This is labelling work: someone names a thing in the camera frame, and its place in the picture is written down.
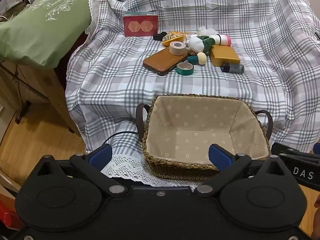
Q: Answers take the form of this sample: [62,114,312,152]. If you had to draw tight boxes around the yellow satin pouch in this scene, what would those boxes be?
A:
[162,31,185,47]

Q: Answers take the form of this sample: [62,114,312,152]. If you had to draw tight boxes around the beige tape roll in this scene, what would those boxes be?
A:
[169,41,187,55]

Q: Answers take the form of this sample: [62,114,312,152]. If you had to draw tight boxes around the teal tape roll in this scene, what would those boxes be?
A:
[176,62,194,76]

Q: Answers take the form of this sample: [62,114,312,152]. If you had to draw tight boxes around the red bag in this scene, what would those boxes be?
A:
[0,201,18,230]

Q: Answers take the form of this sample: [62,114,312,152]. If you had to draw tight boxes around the grey plaid tablecloth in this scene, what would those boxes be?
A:
[65,0,320,155]

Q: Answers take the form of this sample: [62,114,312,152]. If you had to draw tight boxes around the small white packet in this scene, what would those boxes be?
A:
[184,32,198,44]

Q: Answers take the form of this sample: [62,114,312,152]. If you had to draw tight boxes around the brown leather case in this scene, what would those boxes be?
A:
[143,47,188,76]

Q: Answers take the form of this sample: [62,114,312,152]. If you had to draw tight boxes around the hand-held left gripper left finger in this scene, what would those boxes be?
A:
[37,144,127,197]

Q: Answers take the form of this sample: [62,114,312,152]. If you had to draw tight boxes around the wicker basket with fabric lining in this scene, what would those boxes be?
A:
[135,94,273,180]

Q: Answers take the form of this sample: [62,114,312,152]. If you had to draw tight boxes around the black cable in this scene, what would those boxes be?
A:
[101,131,139,147]

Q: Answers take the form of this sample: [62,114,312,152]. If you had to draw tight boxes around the teal-handled makeup sponge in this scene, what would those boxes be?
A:
[187,52,208,66]

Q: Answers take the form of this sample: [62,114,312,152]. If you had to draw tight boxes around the white cardboard box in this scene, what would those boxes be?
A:
[0,0,32,16]

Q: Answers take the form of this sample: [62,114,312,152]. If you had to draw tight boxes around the red card box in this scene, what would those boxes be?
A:
[123,15,159,37]

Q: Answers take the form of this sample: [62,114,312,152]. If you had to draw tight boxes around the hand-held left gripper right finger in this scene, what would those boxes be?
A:
[196,144,288,197]

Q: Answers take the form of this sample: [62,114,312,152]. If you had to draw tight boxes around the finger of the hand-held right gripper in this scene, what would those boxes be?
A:
[271,142,296,156]

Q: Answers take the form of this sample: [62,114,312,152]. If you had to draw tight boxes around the small grey bottle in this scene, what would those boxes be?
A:
[220,63,245,74]

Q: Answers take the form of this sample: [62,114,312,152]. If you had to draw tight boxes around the yellow box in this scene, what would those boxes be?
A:
[209,45,241,67]

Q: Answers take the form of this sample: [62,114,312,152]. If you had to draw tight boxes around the white and green plush toy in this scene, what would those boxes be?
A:
[188,35,218,54]

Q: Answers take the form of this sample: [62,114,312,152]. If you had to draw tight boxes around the white cotton fluff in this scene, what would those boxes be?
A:
[197,26,217,37]

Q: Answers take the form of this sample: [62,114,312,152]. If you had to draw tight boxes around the wooden stand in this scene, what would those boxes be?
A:
[0,60,81,137]

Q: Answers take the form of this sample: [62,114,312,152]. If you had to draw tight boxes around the green embroidered pillow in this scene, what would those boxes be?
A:
[0,0,92,69]

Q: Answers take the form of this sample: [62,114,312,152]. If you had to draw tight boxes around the pink and white towel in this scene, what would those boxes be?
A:
[211,34,232,47]

